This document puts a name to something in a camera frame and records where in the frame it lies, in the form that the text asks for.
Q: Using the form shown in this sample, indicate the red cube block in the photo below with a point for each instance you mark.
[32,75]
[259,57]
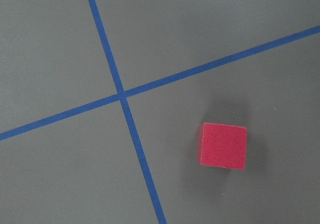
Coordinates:
[222,146]

